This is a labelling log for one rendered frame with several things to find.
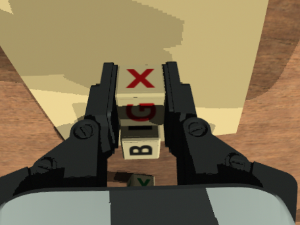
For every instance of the beige flat mat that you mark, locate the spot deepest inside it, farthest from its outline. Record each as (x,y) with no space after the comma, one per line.
(58,47)

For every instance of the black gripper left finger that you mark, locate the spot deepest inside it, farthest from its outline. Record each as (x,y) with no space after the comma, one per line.
(76,158)

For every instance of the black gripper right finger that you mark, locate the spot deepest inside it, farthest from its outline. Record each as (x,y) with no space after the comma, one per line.
(206,158)

